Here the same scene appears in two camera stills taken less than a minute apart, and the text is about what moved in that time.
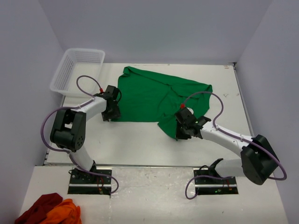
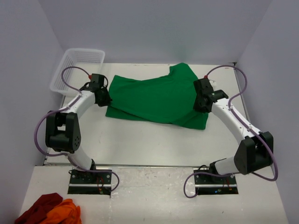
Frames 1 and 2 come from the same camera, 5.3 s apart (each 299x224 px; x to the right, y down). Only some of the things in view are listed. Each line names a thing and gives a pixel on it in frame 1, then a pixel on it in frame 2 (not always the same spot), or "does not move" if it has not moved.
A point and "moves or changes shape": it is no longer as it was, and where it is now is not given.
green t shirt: (145, 98) moves or changes shape
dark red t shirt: (37, 213) does not move
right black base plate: (207, 185) does not move
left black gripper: (116, 114) to (107, 101)
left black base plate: (82, 182) does not move
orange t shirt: (65, 213) does not move
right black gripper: (178, 135) to (197, 108)
